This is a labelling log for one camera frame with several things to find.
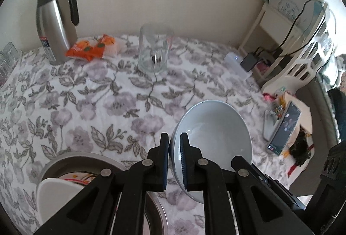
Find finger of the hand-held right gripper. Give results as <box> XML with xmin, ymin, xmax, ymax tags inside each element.
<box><xmin>250</xmin><ymin>163</ymin><xmax>307</xmax><ymax>211</ymax></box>

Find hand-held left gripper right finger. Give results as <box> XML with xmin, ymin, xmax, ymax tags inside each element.
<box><xmin>179</xmin><ymin>132</ymin><xmax>317</xmax><ymax>235</ymax></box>

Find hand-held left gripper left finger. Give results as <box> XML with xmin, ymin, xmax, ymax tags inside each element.
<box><xmin>32</xmin><ymin>132</ymin><xmax>170</xmax><ymax>235</ymax></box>

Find pale blue floral bowl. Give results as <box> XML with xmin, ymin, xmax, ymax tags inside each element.
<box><xmin>168</xmin><ymin>99</ymin><xmax>253</xmax><ymax>204</ymax></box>

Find strawberry print bowl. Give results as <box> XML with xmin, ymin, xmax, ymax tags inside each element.
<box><xmin>58</xmin><ymin>172</ymin><xmax>98</xmax><ymax>185</ymax></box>

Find stainless steel basin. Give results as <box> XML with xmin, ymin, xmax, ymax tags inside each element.
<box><xmin>36</xmin><ymin>152</ymin><xmax>169</xmax><ymax>235</ymax></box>

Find white square bowl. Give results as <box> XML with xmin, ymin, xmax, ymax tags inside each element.
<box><xmin>36</xmin><ymin>178</ymin><xmax>92</xmax><ymax>227</ymax></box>

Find dark fuzzy item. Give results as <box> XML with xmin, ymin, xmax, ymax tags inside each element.
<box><xmin>288</xmin><ymin>130</ymin><xmax>312</xmax><ymax>167</ymax></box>

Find grey phone stand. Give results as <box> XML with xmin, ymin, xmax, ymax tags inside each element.
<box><xmin>263</xmin><ymin>109</ymin><xmax>283</xmax><ymax>141</ymax></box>

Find smartphone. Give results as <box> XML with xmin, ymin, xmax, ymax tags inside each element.
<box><xmin>268</xmin><ymin>101</ymin><xmax>302</xmax><ymax>156</ymax></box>

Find colourful small toys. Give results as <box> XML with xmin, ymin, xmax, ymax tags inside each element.
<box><xmin>263</xmin><ymin>91</ymin><xmax>288</xmax><ymax>118</ymax></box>

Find white openwork rack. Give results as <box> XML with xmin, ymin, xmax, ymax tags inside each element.
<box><xmin>261</xmin><ymin>4</ymin><xmax>340</xmax><ymax>95</ymax></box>

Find black power adapter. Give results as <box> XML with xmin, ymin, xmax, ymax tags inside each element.
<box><xmin>240</xmin><ymin>53</ymin><xmax>258</xmax><ymax>72</ymax></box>

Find white power strip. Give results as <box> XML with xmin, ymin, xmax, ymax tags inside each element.
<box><xmin>225</xmin><ymin>52</ymin><xmax>255</xmax><ymax>80</ymax></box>

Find clear glass mug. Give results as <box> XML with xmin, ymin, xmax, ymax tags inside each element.
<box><xmin>137</xmin><ymin>24</ymin><xmax>175</xmax><ymax>75</ymax></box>

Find orange snack packet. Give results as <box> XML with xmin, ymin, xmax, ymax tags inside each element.
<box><xmin>66</xmin><ymin>39</ymin><xmax>95</xmax><ymax>60</ymax></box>
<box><xmin>90</xmin><ymin>34</ymin><xmax>123</xmax><ymax>59</ymax></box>

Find stainless steel thermos jug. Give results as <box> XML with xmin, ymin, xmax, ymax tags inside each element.
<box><xmin>36</xmin><ymin>0</ymin><xmax>80</xmax><ymax>65</ymax></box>

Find white printed bag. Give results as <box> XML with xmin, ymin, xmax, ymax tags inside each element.
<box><xmin>270</xmin><ymin>0</ymin><xmax>329</xmax><ymax>27</ymax></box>

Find clear glass tumbler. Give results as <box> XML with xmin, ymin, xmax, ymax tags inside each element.
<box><xmin>0</xmin><ymin>61</ymin><xmax>13</xmax><ymax>87</ymax></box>
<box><xmin>1</xmin><ymin>42</ymin><xmax>22</xmax><ymax>65</ymax></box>

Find black cable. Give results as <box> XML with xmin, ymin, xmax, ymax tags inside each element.
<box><xmin>255</xmin><ymin>0</ymin><xmax>329</xmax><ymax>59</ymax></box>

